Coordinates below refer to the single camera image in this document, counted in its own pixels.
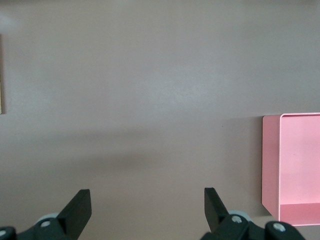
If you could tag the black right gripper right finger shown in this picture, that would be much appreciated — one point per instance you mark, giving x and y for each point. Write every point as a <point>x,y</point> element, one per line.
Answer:
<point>215,212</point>

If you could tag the brown table mat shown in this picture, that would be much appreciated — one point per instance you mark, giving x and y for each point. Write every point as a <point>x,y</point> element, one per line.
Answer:
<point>150,87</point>

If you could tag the bamboo cutting board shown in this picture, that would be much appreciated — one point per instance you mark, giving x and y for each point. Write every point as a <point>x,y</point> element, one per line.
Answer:
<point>2,75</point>

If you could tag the pink plastic box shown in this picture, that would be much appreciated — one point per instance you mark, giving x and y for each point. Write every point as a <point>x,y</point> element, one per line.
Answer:
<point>297,162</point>

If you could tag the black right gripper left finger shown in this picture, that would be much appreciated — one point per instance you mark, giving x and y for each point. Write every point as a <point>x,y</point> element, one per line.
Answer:
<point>75,212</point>

